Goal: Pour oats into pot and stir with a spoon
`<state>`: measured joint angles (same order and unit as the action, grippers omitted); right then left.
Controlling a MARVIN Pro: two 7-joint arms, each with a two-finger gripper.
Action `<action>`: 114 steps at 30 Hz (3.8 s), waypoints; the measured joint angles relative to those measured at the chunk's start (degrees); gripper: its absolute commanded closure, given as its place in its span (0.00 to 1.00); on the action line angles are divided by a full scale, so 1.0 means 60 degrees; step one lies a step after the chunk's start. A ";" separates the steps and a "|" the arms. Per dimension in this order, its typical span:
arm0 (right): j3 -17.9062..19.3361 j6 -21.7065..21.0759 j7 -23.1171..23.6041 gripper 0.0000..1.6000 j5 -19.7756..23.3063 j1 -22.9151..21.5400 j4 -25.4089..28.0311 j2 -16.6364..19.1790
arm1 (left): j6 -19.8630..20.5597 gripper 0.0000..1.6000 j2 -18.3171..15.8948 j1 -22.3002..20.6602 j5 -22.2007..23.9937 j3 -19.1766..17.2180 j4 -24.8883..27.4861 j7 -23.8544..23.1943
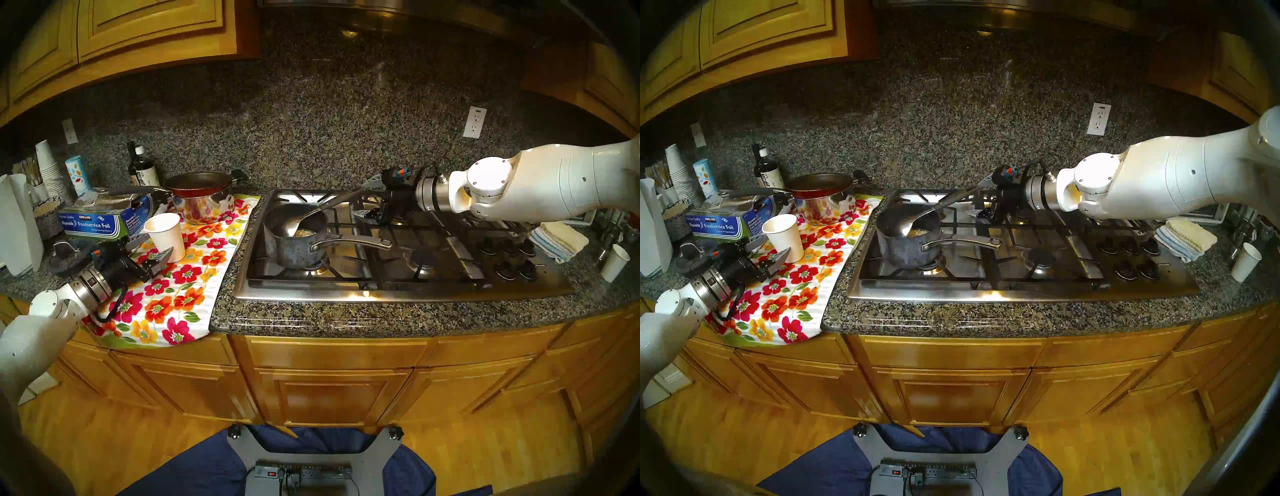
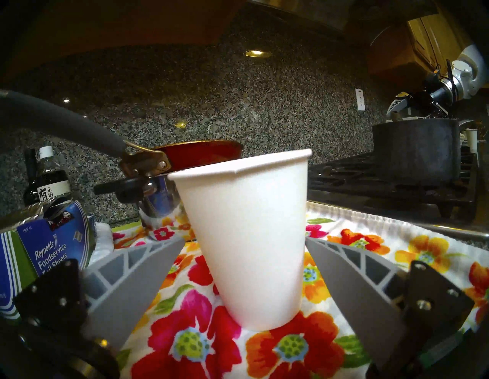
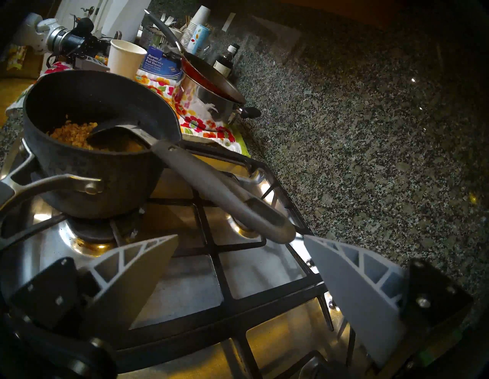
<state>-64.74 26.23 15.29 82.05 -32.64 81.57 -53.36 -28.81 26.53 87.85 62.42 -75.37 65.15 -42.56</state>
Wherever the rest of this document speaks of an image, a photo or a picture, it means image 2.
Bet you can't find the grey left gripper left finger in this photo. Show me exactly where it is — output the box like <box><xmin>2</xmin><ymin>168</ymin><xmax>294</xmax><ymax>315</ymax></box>
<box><xmin>13</xmin><ymin>236</ymin><xmax>186</xmax><ymax>350</ymax></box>

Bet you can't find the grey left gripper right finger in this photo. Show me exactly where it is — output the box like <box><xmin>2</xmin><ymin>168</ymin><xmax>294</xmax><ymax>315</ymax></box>
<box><xmin>306</xmin><ymin>237</ymin><xmax>476</xmax><ymax>369</ymax></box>

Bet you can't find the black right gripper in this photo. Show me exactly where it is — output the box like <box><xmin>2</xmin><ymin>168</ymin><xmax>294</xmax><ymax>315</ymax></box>
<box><xmin>388</xmin><ymin>75</ymin><xmax>455</xmax><ymax>117</ymax></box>

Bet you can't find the shiny steel stock pot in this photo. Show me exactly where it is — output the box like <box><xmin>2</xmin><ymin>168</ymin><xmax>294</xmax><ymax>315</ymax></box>
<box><xmin>94</xmin><ymin>168</ymin><xmax>184</xmax><ymax>230</ymax></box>

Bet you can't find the dark grey saucepan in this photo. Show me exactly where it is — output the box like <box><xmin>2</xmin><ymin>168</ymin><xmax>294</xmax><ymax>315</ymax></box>
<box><xmin>372</xmin><ymin>118</ymin><xmax>474</xmax><ymax>186</ymax></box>

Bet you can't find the blue foil sheet box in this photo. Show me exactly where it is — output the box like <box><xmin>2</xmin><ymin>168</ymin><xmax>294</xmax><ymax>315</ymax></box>
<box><xmin>0</xmin><ymin>199</ymin><xmax>96</xmax><ymax>321</ymax></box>

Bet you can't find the stainless steel gas cooktop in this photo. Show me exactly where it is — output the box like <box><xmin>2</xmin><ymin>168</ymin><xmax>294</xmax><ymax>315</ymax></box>
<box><xmin>306</xmin><ymin>147</ymin><xmax>489</xmax><ymax>241</ymax></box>

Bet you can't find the floral kitchen towel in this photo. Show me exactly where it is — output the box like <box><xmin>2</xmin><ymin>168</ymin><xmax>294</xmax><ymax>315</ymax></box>
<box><xmin>111</xmin><ymin>201</ymin><xmax>489</xmax><ymax>379</ymax></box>

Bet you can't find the dark bottle white cap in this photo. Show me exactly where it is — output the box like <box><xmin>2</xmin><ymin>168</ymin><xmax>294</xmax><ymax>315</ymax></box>
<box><xmin>36</xmin><ymin>146</ymin><xmax>73</xmax><ymax>207</ymax></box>

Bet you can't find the dark bottle black cap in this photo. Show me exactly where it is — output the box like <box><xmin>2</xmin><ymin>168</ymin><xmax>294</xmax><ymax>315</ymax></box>
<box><xmin>23</xmin><ymin>149</ymin><xmax>40</xmax><ymax>205</ymax></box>

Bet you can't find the steel range hood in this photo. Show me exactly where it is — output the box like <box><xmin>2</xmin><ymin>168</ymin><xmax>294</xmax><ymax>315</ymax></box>
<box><xmin>248</xmin><ymin>0</ymin><xmax>382</xmax><ymax>39</ymax></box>

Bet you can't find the wooden wall cabinet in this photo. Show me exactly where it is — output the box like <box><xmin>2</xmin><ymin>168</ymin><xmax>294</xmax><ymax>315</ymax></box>
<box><xmin>0</xmin><ymin>0</ymin><xmax>245</xmax><ymax>77</ymax></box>
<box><xmin>367</xmin><ymin>8</ymin><xmax>474</xmax><ymax>77</ymax></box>

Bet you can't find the red frying pan grey handle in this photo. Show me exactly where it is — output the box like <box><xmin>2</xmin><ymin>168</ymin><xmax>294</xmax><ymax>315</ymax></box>
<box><xmin>0</xmin><ymin>90</ymin><xmax>245</xmax><ymax>178</ymax></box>

